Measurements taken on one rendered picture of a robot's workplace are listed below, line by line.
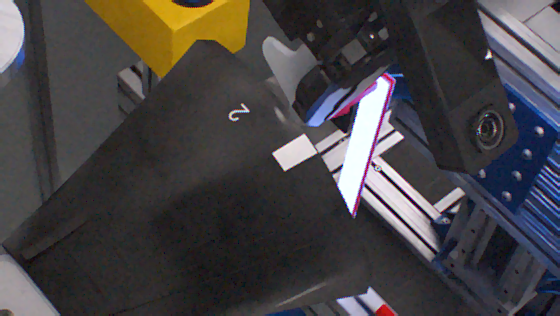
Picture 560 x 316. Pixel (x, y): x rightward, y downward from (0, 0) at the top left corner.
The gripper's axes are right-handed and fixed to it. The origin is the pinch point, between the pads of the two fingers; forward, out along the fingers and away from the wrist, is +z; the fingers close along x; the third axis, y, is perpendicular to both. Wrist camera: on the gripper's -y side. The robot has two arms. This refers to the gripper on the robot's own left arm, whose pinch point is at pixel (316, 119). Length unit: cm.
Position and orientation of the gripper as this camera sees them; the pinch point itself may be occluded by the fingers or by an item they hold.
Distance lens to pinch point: 71.1
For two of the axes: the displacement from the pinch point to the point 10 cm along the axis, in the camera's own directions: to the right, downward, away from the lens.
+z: -3.2, 3.7, 8.7
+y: -5.8, -8.0, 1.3
